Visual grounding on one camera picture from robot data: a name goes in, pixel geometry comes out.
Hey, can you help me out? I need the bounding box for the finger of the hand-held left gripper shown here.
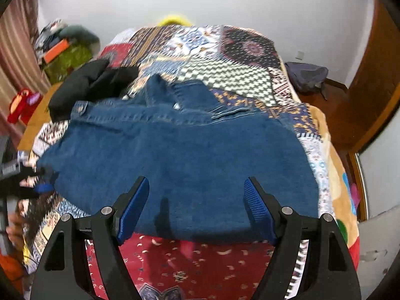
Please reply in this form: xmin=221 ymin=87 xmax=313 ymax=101
xmin=19 ymin=167 xmax=60 ymax=200

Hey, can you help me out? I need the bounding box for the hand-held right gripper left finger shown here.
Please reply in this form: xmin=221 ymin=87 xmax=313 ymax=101
xmin=29 ymin=176 xmax=151 ymax=300

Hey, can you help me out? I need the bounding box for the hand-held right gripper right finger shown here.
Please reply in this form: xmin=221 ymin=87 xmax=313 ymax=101
xmin=244 ymin=176 xmax=363 ymax=300

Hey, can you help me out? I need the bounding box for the blue denim jacket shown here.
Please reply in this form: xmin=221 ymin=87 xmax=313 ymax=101
xmin=36 ymin=76 xmax=320 ymax=246

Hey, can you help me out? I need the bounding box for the person's left hand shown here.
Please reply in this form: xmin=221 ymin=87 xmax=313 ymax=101
xmin=6 ymin=200 xmax=30 ymax=251

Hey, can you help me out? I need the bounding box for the red plush toy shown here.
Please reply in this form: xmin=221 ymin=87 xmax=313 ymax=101
xmin=8 ymin=88 xmax=43 ymax=124

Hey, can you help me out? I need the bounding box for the yellow fleece blanket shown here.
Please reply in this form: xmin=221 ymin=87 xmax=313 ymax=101
xmin=308 ymin=103 xmax=360 ymax=257

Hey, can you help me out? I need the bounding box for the orange cloth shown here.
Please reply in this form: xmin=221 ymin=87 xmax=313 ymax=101
xmin=0 ymin=253 xmax=32 ymax=290

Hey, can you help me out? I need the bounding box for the black garment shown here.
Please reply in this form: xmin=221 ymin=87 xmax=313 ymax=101
xmin=48 ymin=59 xmax=140 ymax=122

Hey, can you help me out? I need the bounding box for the green patterned bag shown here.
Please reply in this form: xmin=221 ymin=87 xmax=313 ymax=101
xmin=44 ymin=44 xmax=94 ymax=82

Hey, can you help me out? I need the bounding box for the orange box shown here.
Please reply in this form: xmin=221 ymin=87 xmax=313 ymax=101
xmin=43 ymin=39 xmax=70 ymax=64

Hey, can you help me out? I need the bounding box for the white sliding wardrobe door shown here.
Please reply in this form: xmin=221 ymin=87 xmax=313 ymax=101
xmin=356 ymin=112 xmax=400 ymax=300

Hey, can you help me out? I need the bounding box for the striped brown curtain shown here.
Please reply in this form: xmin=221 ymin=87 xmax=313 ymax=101
xmin=0 ymin=0 xmax=52 ymax=122

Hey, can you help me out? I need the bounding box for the grey backpack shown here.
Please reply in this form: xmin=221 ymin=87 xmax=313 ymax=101
xmin=284 ymin=61 xmax=329 ymax=94

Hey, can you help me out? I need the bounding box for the pile of clutter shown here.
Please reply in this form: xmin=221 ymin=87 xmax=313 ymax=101
xmin=34 ymin=19 xmax=68 ymax=57

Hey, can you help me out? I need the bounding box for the patchwork printed blanket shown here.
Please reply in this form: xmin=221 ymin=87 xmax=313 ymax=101
xmin=17 ymin=24 xmax=332 ymax=300

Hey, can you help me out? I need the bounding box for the dark green cushion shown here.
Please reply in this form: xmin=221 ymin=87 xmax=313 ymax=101
xmin=59 ymin=25 xmax=101 ymax=51

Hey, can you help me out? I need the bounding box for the wooden door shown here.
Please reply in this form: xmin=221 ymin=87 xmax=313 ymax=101
xmin=347 ymin=0 xmax=400 ymax=152

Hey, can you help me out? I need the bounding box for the yellow foam tube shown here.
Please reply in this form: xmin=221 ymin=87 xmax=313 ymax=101
xmin=158 ymin=14 xmax=194 ymax=27

